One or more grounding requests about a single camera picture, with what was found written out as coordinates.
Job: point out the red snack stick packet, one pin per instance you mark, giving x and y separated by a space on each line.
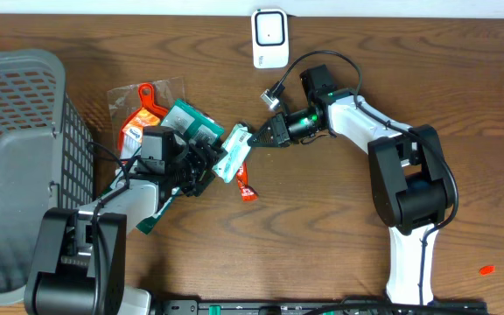
247 192

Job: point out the pale green small packet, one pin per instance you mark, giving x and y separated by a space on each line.
237 148

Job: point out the white barcode scanner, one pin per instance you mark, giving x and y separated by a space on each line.
270 38

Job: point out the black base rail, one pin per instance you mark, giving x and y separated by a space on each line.
353 305

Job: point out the red packaged item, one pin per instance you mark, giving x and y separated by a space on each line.
136 106

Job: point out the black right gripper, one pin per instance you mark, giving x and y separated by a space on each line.
279 131

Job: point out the grey plastic basket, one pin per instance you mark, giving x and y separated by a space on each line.
43 158

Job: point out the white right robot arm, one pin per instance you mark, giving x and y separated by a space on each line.
411 185

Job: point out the small red floor marker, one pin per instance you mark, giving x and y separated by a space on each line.
487 270

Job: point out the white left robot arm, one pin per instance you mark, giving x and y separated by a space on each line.
78 265

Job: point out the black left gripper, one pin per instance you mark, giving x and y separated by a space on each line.
200 164

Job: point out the green packaged item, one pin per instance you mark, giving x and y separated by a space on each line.
191 122

